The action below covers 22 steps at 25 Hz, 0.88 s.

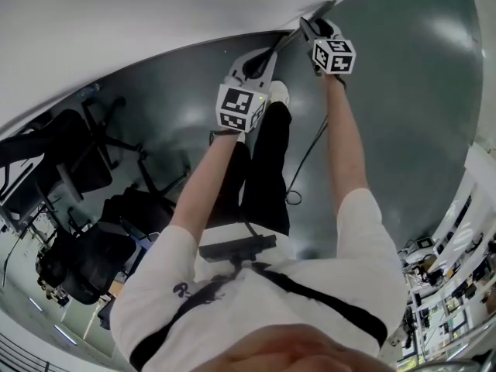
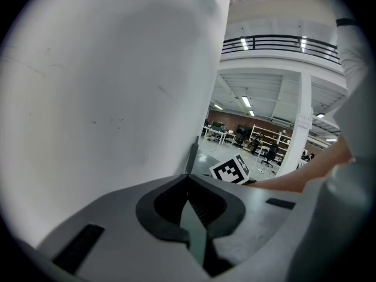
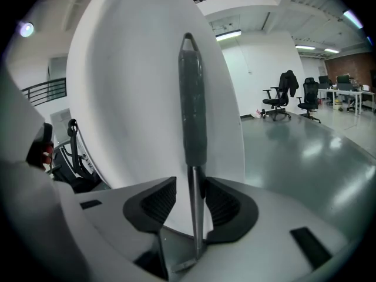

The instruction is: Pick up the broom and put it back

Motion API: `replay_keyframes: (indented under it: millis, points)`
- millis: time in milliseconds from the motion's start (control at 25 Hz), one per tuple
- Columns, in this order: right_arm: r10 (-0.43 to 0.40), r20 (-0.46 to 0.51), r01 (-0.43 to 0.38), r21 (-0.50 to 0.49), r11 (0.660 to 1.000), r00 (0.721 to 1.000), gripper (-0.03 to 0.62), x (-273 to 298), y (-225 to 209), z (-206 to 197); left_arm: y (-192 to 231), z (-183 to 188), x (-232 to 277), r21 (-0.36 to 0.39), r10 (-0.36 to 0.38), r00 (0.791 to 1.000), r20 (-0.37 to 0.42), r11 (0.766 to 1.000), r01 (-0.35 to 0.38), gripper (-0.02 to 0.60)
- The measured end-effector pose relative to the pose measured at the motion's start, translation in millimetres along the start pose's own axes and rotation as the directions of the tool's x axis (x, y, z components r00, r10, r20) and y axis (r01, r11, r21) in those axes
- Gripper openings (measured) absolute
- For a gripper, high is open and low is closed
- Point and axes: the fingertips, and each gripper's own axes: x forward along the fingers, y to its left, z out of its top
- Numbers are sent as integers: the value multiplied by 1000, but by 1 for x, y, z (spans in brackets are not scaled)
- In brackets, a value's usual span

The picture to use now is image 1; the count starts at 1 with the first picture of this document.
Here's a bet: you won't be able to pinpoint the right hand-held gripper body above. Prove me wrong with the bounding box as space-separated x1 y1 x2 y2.
311 24 357 76

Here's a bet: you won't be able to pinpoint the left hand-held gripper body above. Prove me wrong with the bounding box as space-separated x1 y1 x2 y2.
215 67 271 133

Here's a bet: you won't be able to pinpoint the person's left forearm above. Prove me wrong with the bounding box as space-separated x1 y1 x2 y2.
170 129 249 243

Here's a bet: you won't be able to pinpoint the person's right forearm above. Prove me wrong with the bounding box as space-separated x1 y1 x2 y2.
323 74 370 212

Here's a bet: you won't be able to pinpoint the person's right white shoe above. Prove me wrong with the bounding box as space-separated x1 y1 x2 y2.
268 80 291 109

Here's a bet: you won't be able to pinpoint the black trousers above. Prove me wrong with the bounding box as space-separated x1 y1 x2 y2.
222 101 292 236

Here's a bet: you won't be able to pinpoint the black office chair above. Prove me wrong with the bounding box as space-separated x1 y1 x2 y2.
0 97 145 224
36 149 191 306

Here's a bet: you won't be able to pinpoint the white t-shirt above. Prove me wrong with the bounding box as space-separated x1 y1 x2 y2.
110 186 408 372

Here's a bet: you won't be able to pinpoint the row of cluttered office desks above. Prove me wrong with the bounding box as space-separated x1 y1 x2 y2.
398 191 496 363

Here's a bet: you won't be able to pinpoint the white table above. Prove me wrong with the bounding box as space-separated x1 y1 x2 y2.
0 157 51 232

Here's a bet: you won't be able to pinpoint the person's head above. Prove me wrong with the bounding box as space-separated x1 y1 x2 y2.
216 322 392 372

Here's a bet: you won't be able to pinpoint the black balcony railing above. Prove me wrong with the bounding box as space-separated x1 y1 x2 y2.
0 331 52 372

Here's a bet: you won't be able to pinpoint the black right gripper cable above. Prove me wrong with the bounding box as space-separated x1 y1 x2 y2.
284 74 349 205

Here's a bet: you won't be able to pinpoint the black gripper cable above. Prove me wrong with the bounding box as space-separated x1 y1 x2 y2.
208 129 236 147
284 74 349 205

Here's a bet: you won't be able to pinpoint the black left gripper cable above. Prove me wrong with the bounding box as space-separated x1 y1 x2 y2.
208 129 236 147

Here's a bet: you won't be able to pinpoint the black chest camera cable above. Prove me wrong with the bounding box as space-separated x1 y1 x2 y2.
239 201 260 238

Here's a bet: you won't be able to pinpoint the black chest-mounted camera bar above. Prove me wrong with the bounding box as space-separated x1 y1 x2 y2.
198 234 278 264

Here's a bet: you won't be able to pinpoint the black chest harness strap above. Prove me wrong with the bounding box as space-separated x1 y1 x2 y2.
129 260 388 367

